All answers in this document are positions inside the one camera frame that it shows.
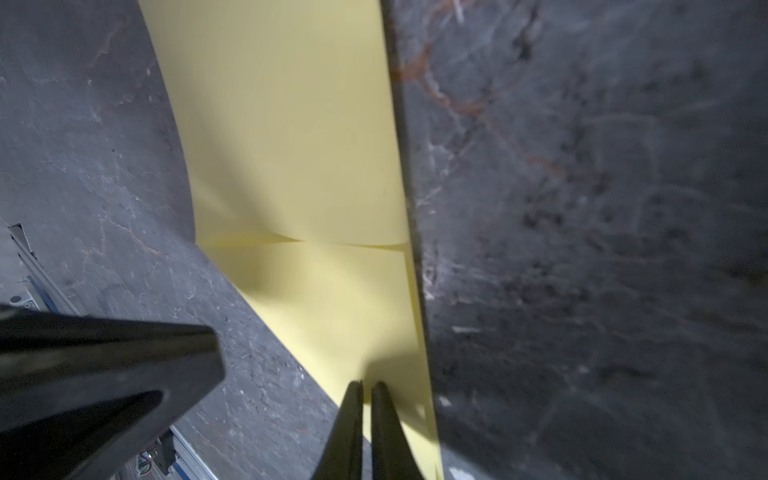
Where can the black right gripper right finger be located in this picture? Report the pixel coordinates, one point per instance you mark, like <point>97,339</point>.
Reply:
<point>392,458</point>

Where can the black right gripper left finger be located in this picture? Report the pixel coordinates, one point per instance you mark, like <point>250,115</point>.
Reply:
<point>342,455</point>

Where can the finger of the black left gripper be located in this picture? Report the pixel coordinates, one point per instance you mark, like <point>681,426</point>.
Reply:
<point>81,396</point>

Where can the yellow square paper sheet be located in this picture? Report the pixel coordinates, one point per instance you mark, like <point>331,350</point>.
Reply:
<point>286,120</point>

